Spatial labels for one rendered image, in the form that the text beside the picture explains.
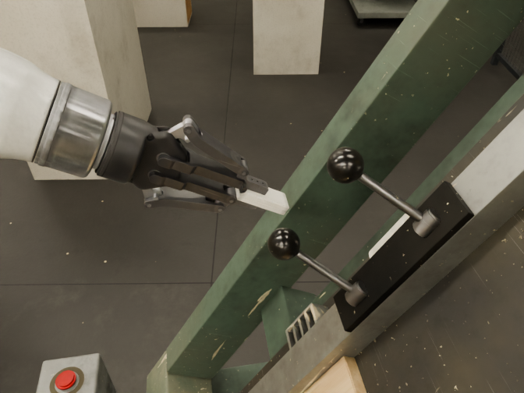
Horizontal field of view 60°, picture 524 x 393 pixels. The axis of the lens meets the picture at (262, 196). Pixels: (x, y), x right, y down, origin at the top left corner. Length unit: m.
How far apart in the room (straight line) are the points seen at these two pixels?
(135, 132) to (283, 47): 3.67
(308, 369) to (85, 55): 2.28
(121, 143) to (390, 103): 0.36
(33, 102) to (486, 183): 0.43
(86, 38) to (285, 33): 1.95
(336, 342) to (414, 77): 0.36
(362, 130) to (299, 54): 3.52
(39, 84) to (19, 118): 0.04
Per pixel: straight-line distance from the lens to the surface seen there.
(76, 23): 2.62
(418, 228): 0.49
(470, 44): 0.67
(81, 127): 0.48
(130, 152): 0.49
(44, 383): 1.10
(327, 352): 0.60
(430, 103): 0.69
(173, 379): 1.07
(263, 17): 4.04
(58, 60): 2.74
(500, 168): 0.48
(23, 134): 0.49
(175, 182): 0.54
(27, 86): 0.49
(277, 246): 0.51
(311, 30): 4.10
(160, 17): 5.38
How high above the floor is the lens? 1.83
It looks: 41 degrees down
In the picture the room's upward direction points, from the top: straight up
